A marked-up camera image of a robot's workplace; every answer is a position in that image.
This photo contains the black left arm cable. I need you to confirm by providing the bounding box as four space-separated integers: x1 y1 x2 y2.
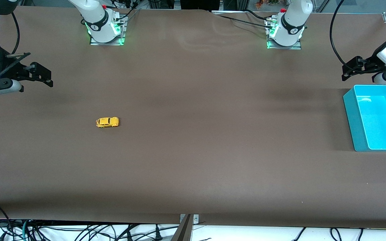
329 0 352 66

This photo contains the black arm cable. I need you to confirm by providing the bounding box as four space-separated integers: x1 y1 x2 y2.
11 12 20 55
329 0 352 66

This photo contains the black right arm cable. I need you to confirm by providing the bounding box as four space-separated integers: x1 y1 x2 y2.
11 12 20 55

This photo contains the black cable bundle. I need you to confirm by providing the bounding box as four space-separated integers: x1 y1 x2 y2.
12 221 180 241

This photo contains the turquoise plastic bin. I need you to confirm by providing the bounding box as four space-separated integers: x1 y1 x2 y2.
343 85 386 152

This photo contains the long black base cable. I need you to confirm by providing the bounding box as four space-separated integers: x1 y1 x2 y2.
217 14 274 30

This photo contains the yellow toy beetle car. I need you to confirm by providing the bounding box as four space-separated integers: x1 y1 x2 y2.
95 117 119 128

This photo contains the dark grey support beam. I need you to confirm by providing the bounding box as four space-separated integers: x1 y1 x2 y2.
170 214 194 241

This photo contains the brown table cover sheet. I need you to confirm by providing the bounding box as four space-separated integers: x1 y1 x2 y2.
0 5 386 230

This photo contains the silver metal bracket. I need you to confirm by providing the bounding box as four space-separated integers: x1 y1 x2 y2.
180 214 199 224

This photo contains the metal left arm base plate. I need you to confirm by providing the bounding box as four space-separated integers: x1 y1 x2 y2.
266 18 303 50

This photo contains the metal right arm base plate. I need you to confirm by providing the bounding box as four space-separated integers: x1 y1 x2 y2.
89 15 126 46

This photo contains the short black base cable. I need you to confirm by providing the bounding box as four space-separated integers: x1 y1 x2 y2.
245 9 271 22

